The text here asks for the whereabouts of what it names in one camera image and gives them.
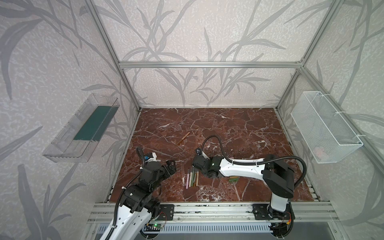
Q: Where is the pink pen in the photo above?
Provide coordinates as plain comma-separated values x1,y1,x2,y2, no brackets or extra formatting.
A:
186,169,191,189

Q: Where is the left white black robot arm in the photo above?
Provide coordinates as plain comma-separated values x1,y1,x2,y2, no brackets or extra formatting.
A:
101,161,177,240

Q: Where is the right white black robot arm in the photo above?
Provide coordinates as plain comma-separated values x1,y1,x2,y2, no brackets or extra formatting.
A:
192,153,307,214

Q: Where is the tan pen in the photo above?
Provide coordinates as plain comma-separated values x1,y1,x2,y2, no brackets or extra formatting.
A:
195,172,199,186

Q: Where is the dark green pen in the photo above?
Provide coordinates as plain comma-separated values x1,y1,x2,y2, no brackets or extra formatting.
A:
191,168,196,187

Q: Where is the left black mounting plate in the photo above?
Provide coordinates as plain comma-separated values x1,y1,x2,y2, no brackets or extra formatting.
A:
152,204,175,221

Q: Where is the black mounting plate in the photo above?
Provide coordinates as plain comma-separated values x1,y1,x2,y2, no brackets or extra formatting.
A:
252,203,295,222
152,204,175,221

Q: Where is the green circuit board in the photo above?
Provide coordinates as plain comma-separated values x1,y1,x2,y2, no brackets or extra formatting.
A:
144,223,165,232

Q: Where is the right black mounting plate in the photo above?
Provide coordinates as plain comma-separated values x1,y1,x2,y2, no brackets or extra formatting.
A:
252,203,295,222

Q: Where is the pink item in basket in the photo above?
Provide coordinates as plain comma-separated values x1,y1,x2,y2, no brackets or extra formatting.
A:
314,147,328,161

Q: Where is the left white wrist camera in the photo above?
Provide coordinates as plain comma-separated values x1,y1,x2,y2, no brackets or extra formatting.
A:
144,153,159,163

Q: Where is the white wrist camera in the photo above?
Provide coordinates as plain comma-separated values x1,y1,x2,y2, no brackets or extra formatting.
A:
144,153,159,163
196,148,203,156

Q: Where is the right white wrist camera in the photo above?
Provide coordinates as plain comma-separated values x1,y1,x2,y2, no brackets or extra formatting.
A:
196,148,203,156

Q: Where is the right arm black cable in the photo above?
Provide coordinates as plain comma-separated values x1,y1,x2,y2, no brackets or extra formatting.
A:
200,134,308,190

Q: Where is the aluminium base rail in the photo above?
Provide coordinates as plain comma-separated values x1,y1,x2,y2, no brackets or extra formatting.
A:
87,202,339,224

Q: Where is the clear plastic wall tray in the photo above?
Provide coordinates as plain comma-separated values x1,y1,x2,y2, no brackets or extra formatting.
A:
43,94,120,163

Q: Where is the white wire mesh basket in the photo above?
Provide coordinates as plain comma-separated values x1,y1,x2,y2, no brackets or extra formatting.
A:
291,91,364,164

